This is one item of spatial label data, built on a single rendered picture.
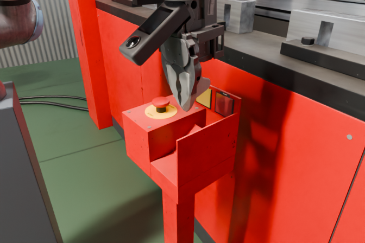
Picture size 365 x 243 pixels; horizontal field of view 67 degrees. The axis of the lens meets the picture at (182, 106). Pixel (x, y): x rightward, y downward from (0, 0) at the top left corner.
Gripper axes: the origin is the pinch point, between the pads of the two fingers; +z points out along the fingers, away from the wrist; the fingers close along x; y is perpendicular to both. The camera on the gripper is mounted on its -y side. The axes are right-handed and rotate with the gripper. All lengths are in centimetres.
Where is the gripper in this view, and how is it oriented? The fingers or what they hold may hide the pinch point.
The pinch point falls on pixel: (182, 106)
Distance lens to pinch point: 50.5
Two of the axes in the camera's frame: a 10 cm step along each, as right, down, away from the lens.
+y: 7.7, -3.7, 5.2
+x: -6.3, -3.6, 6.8
